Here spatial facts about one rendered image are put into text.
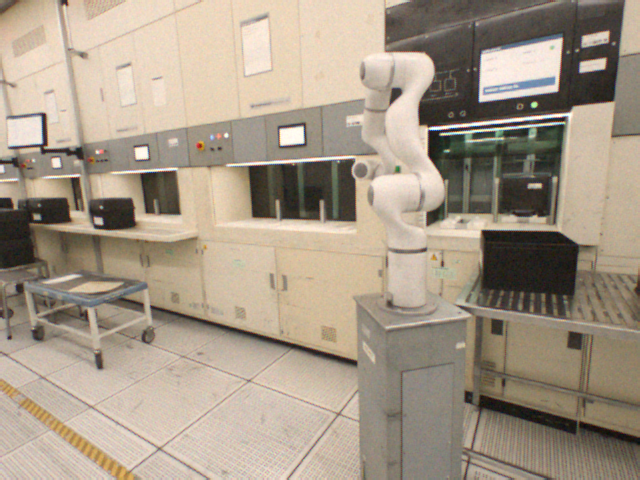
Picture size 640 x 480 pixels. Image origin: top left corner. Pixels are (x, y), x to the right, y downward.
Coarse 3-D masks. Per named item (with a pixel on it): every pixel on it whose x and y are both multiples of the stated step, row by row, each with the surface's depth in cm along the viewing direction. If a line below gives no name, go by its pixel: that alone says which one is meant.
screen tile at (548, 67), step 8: (536, 48) 141; (544, 48) 140; (520, 56) 144; (528, 56) 143; (536, 56) 142; (544, 56) 140; (552, 56) 139; (520, 64) 145; (544, 64) 141; (552, 64) 140; (520, 72) 145; (528, 72) 144; (536, 72) 143; (544, 72) 141; (552, 72) 140
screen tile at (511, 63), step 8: (488, 56) 150; (496, 56) 149; (504, 56) 147; (488, 64) 151; (496, 64) 149; (504, 64) 148; (512, 64) 146; (496, 72) 150; (504, 72) 148; (512, 72) 147; (488, 80) 152; (496, 80) 150; (504, 80) 149
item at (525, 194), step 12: (528, 168) 200; (504, 180) 200; (516, 180) 197; (528, 180) 194; (540, 180) 191; (504, 192) 201; (516, 192) 198; (528, 192) 195; (540, 192) 192; (504, 204) 202; (516, 204) 199; (528, 204) 196; (540, 204) 193
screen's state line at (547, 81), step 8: (528, 80) 144; (536, 80) 143; (544, 80) 142; (552, 80) 140; (488, 88) 152; (496, 88) 151; (504, 88) 149; (512, 88) 148; (520, 88) 146; (528, 88) 145
